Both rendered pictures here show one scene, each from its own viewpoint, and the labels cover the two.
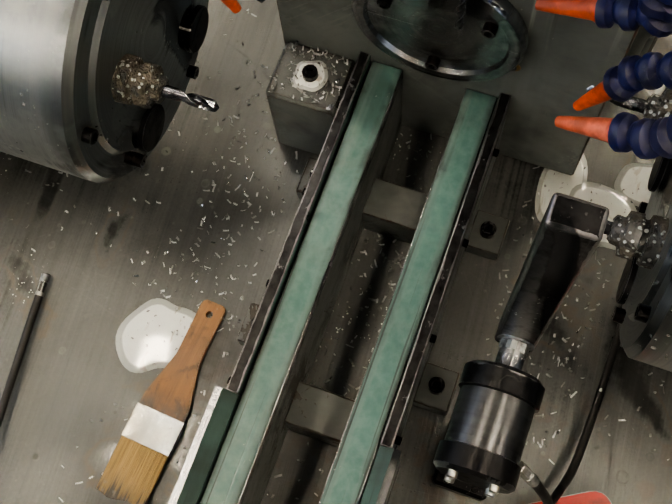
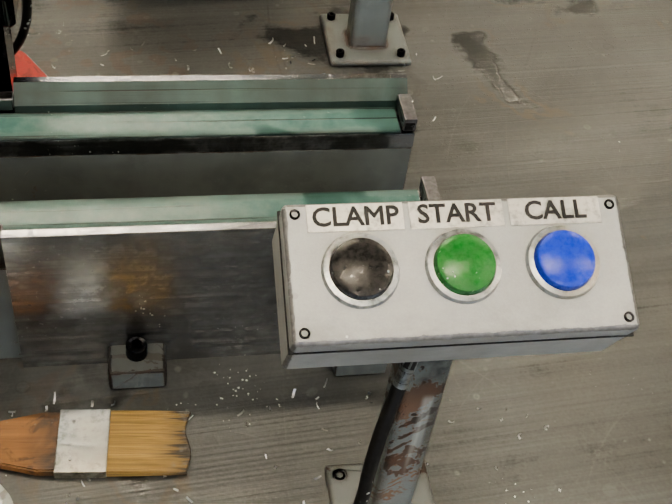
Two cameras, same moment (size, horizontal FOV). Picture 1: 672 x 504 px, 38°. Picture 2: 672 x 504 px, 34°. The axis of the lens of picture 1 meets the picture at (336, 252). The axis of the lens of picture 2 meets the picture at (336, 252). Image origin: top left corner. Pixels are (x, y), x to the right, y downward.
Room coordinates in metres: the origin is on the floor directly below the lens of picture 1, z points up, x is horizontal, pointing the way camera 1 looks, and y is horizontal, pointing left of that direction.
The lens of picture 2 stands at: (0.33, 0.59, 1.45)
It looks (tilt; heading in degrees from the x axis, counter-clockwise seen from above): 47 degrees down; 227
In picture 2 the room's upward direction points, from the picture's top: 8 degrees clockwise
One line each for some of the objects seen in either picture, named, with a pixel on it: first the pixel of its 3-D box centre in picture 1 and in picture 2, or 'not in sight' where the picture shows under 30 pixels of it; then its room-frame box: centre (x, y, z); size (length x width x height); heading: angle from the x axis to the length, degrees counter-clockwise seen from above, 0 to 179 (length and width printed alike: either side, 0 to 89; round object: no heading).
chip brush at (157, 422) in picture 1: (168, 399); (36, 443); (0.19, 0.18, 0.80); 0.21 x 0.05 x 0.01; 148
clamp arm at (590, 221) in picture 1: (540, 289); not in sight; (0.16, -0.12, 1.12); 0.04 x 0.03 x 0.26; 152
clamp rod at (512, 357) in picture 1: (501, 386); not in sight; (0.12, -0.10, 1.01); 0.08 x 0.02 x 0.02; 152
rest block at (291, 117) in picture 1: (314, 101); not in sight; (0.45, 0.00, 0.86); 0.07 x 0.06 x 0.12; 62
